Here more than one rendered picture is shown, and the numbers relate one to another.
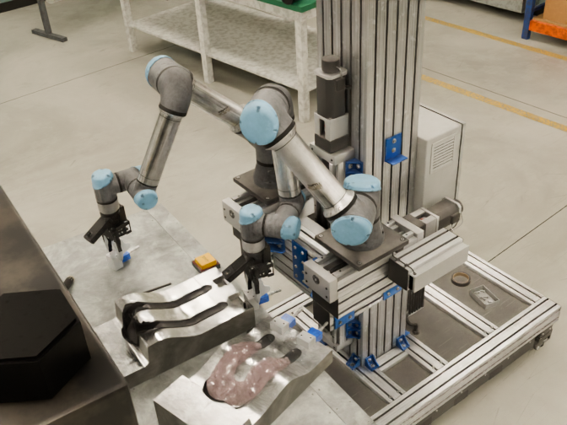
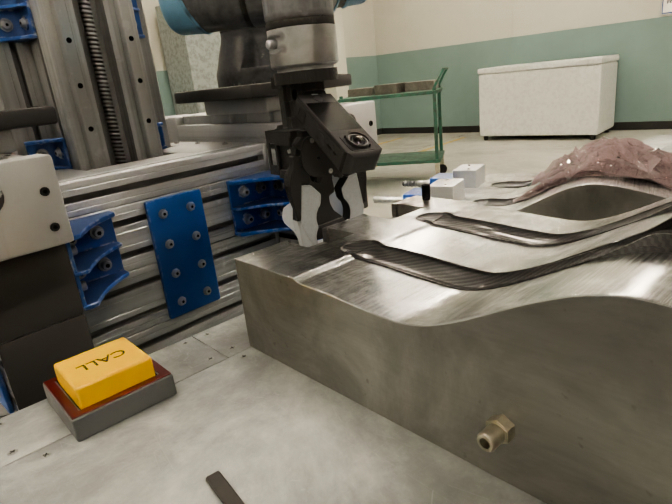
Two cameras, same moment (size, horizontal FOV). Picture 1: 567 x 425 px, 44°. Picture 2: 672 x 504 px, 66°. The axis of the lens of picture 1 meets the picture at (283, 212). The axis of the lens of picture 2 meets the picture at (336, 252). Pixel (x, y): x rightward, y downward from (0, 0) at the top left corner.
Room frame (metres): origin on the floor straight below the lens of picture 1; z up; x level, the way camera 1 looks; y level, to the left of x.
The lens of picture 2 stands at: (1.94, 0.71, 1.04)
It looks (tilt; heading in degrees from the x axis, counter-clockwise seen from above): 18 degrees down; 261
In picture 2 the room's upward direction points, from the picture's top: 6 degrees counter-clockwise
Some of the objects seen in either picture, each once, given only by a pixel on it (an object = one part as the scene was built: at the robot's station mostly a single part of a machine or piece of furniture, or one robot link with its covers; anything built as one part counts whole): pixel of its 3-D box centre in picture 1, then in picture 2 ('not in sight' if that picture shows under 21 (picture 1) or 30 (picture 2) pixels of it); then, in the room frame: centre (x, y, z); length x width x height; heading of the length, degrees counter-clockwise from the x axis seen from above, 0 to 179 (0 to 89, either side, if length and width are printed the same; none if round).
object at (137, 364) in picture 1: (168, 321); (573, 294); (1.71, 0.40, 0.87); 0.50 x 0.26 x 0.14; 122
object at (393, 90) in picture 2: not in sight; (395, 128); (0.43, -4.19, 0.50); 0.98 x 0.55 x 1.01; 154
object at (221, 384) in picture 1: (245, 368); (630, 161); (1.46, 0.14, 0.90); 0.26 x 0.18 x 0.08; 139
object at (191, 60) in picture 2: not in sight; (219, 94); (2.05, -5.88, 0.97); 1.00 x 0.47 x 1.95; 39
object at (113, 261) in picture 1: (125, 254); not in sight; (2.14, 0.61, 0.83); 0.13 x 0.05 x 0.05; 135
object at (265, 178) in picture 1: (272, 167); not in sight; (2.28, 0.03, 1.09); 0.15 x 0.15 x 0.10
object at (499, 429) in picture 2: not in sight; (494, 434); (1.82, 0.49, 0.84); 0.02 x 0.01 x 0.02; 32
